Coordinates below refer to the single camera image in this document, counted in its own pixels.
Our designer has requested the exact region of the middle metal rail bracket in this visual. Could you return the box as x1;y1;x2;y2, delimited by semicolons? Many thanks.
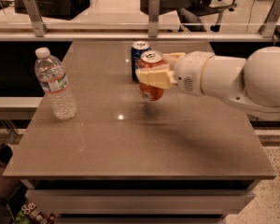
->
148;0;160;37

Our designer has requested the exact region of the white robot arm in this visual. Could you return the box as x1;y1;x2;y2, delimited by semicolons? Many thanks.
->
136;47;280;120

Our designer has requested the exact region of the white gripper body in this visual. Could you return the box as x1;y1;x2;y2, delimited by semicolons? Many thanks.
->
174;51;215;96

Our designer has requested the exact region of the left metal rail bracket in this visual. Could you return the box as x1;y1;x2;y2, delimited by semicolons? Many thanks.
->
22;0;48;37

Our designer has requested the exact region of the brown bin with hole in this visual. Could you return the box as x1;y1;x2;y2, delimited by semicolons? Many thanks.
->
0;144;21;199

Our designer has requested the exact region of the black office chair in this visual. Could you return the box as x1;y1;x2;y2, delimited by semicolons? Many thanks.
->
139;0;280;33

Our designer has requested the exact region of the blue pepsi can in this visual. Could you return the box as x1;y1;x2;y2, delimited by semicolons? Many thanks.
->
131;40;151;82

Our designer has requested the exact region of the colourful snack bag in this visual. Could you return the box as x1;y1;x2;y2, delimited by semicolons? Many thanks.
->
13;201;56;224

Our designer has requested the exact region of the right metal rail bracket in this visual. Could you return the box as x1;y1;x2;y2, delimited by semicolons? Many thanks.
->
259;0;280;38

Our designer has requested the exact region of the red coke can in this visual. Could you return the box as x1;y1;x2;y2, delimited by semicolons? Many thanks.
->
138;50;165;101

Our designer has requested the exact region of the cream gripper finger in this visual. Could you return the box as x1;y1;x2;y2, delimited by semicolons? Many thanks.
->
162;52;186;69
135;68;176;90

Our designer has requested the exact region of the clear plastic water bottle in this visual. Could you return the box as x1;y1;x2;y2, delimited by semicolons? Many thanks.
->
35;47;77;120

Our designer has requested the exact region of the metal rail bracket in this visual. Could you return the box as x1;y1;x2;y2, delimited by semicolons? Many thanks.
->
259;0;280;38
148;0;160;37
22;0;48;37

